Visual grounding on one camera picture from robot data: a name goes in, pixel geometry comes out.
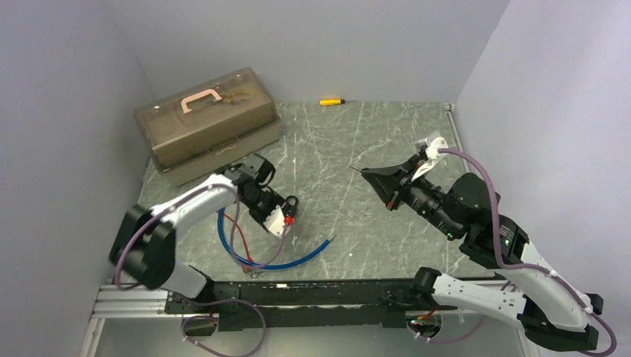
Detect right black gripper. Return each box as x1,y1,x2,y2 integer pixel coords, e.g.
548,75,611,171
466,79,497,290
362,153,461,238

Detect black padlock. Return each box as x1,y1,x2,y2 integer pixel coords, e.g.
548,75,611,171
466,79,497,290
281,195,299,219

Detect red cable lock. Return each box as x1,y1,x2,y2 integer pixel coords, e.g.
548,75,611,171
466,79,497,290
222,213,254,274

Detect blue cable lock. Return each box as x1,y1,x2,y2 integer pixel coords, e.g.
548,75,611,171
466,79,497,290
217,208,336,273

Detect black headed key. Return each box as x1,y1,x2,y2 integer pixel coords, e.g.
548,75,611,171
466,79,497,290
348,165,365,173

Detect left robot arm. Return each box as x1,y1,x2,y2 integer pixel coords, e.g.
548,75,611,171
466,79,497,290
109,154,298,312

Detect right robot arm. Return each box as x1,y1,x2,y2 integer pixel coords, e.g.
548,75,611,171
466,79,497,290
360,161,603,356

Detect brown translucent tool box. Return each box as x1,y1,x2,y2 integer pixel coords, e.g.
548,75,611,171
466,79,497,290
133,67,281,186

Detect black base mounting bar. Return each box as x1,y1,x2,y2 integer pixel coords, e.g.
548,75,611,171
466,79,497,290
164,278,434,332

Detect yellow handled screwdriver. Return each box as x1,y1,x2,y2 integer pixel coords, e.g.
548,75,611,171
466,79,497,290
319,99,346,107

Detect aluminium frame rail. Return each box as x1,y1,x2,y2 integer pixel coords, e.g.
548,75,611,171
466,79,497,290
92,280,527,321

